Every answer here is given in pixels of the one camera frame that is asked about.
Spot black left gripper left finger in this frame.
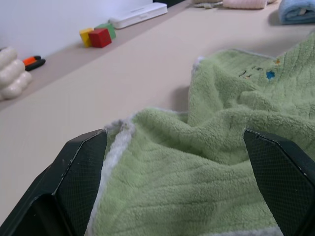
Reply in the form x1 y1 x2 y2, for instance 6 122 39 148
0 128 109 236

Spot beige folded towel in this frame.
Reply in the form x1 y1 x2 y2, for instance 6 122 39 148
191 0 224 9

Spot orange and black pliers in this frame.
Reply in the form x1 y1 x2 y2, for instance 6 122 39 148
23 55 46 72

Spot yellow wooden block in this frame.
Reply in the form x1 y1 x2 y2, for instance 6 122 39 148
79 28 95 48

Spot green wooden block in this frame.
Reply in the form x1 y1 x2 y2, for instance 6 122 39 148
94 22 117 40

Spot white bubble plant pot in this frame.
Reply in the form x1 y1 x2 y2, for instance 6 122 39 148
0 46 32 101

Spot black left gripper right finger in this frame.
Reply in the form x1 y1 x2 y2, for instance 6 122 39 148
243 128 315 236

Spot light blue cloth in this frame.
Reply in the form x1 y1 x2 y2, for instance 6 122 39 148
278 0 315 25

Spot red wooden block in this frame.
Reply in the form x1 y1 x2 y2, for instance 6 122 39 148
88 28 113 49

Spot white flat box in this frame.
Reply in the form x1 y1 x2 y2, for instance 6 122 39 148
108 2 168 30

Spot green fluffy towel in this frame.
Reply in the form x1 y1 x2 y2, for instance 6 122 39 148
86 30 315 236

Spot pink folded towel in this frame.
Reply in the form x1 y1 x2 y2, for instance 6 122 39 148
222 0 268 10

